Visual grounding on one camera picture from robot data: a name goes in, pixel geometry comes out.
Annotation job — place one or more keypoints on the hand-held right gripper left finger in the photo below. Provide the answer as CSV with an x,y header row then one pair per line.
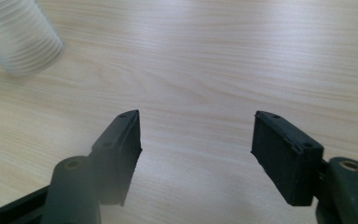
x,y
118,155

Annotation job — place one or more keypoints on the stack of clear plastic cups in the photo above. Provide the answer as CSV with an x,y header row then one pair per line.
x,y
18,34

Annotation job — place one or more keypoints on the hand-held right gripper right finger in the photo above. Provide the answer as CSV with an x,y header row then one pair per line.
x,y
284,158

